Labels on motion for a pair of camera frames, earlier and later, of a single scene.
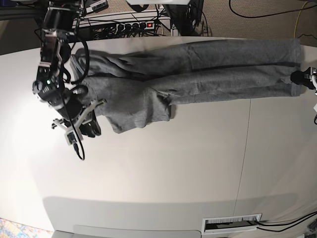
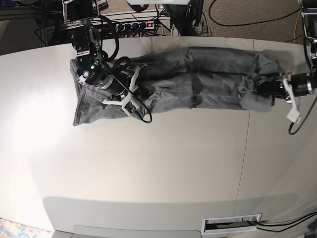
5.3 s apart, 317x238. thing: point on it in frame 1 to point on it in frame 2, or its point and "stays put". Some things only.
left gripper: [73, 105] to [96, 73]
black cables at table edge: [304, 218] stays put
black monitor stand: [186, 17] stays put
